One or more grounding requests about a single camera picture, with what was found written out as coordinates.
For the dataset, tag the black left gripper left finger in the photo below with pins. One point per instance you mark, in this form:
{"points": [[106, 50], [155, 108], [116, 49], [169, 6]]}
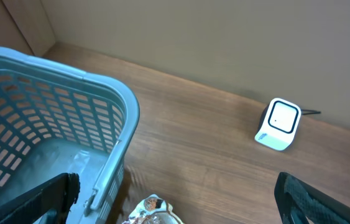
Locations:
{"points": [[50, 202]]}

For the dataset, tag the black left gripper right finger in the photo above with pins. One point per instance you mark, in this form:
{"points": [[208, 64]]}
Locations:
{"points": [[300, 203]]}

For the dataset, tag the white barcode scanner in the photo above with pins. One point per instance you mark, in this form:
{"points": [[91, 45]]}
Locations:
{"points": [[278, 124]]}

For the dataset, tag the grey plastic basket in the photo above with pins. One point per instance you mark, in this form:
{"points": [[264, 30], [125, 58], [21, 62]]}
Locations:
{"points": [[58, 119]]}

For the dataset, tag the brown white snack bag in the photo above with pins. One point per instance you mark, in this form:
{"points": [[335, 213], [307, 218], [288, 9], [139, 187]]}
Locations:
{"points": [[153, 210]]}

